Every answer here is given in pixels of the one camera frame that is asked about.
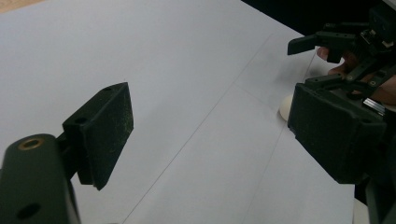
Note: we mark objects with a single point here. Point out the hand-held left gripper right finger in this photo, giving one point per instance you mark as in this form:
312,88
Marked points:
336,133

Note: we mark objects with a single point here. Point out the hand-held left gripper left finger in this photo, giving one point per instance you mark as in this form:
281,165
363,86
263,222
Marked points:
106,133

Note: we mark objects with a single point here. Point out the white ball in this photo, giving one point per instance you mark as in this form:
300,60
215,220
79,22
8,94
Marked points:
285,107

